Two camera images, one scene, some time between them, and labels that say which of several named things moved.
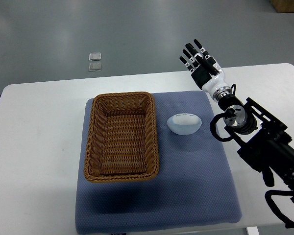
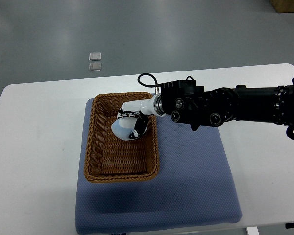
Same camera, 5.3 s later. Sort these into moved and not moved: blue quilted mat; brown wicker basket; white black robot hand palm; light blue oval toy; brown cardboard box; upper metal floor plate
Moved: white black robot hand palm; light blue oval toy
Not moved: brown wicker basket; blue quilted mat; upper metal floor plate; brown cardboard box
